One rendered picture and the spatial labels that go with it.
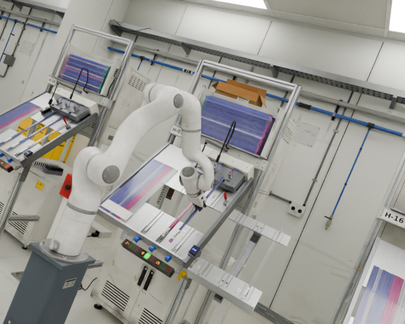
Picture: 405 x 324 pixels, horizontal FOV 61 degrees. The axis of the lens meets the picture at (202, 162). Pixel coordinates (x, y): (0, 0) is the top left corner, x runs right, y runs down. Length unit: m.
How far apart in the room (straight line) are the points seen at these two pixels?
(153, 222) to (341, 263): 2.10
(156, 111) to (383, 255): 1.37
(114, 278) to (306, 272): 1.93
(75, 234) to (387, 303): 1.40
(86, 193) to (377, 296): 1.38
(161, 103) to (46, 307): 0.87
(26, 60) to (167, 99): 5.33
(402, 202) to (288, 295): 1.81
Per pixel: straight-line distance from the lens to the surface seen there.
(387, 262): 2.04
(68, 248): 1.43
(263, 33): 4.25
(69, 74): 3.30
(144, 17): 5.19
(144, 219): 2.04
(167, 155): 2.40
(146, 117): 1.40
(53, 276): 1.43
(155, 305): 2.34
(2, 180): 3.40
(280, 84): 2.34
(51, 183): 2.95
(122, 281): 2.46
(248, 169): 2.15
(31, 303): 1.52
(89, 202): 1.38
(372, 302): 1.87
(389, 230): 2.26
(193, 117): 1.55
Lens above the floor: 1.27
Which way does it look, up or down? 1 degrees down
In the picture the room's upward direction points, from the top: 23 degrees clockwise
